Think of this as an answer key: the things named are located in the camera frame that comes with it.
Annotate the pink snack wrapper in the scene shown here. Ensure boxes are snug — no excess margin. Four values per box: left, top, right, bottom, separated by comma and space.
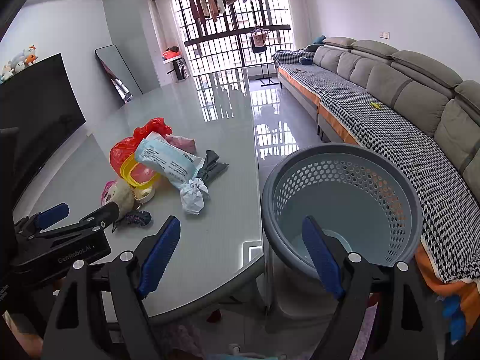
166, 134, 197, 155

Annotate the yellow toy on sofa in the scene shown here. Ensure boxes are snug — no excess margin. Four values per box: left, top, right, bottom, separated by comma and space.
370, 102, 382, 110

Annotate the houndstooth sofa cover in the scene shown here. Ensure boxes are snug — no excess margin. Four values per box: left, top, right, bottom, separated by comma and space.
277, 71, 479, 283

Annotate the red plastic bag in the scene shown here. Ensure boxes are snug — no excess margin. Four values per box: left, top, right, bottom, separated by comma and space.
109, 117, 173, 176

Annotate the black television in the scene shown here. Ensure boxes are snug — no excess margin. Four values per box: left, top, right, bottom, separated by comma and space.
1, 54, 86, 203

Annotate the white round container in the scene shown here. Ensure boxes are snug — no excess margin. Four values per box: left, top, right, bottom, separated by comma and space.
133, 185, 155, 205

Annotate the row of plush toys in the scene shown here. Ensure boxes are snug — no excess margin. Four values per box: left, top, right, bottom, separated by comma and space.
1, 45, 38, 83

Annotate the blue cushion on sofa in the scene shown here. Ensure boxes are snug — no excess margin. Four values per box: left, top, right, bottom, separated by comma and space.
298, 56, 313, 66

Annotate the white paper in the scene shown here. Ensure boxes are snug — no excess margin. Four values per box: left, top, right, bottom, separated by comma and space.
180, 177, 209, 215

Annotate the small side table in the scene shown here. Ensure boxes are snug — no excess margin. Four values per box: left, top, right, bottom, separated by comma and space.
162, 46, 186, 81

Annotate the light blue wipes packet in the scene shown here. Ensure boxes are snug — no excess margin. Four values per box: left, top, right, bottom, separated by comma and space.
135, 132, 204, 189

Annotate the pink plastic shuttlecock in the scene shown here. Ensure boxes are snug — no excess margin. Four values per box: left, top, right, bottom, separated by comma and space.
101, 180, 116, 206

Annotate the black window grille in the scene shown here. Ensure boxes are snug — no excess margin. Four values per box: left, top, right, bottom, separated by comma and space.
172, 0, 295, 76

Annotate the clothes drying rack stand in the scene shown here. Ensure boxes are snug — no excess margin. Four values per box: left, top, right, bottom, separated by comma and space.
250, 26, 280, 87

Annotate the leaning floor mirror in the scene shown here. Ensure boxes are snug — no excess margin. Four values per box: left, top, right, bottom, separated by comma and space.
94, 45, 143, 103

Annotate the beige sloth plush toy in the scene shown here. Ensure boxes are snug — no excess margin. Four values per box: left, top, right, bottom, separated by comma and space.
108, 179, 135, 216

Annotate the dark grey cloth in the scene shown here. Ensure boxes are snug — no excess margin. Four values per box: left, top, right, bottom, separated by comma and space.
197, 150, 229, 185

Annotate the grey perforated trash basket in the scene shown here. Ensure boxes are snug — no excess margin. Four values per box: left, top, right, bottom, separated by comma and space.
261, 143, 422, 279

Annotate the grey sectional sofa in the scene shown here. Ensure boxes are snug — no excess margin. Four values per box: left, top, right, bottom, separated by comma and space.
277, 36, 480, 196

